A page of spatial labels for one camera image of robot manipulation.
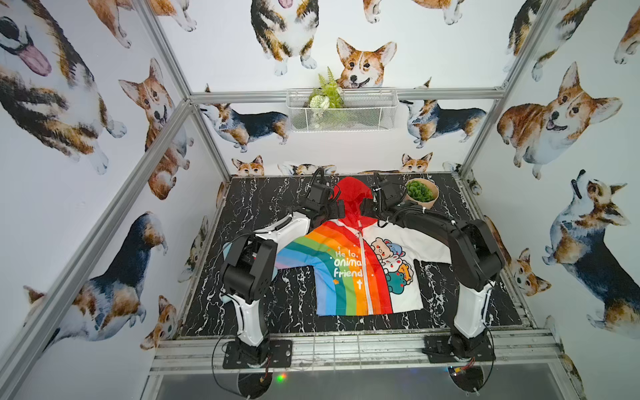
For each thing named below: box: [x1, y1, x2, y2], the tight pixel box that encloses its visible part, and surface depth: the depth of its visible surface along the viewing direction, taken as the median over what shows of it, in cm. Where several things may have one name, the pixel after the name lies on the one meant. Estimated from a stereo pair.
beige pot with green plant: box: [404, 177, 440, 210], surface depth 102 cm
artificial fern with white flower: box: [309, 65, 345, 109], surface depth 84 cm
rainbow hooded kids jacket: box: [275, 176, 452, 318], surface depth 91 cm
